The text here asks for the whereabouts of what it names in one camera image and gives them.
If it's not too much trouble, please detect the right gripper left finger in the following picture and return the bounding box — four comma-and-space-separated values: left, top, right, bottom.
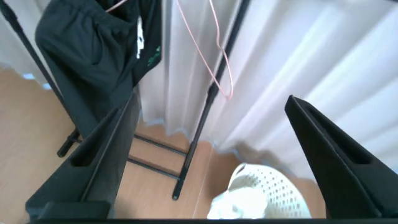
25, 93, 141, 220

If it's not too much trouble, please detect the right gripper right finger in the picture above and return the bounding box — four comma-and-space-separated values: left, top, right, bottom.
284, 95, 398, 218

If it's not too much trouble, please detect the black garment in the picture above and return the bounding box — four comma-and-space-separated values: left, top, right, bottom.
34, 0, 162, 139

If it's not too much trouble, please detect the pink clothes hanger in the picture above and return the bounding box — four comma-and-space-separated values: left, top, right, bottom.
105, 0, 129, 13
176, 0, 234, 101

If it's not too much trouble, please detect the white laundry basket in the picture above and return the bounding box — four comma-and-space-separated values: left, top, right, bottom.
226, 163, 312, 220

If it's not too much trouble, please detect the black clothes rack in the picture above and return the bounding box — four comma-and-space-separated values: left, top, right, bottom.
0, 0, 251, 201

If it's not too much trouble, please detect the white garment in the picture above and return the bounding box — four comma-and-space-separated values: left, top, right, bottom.
206, 186, 269, 220

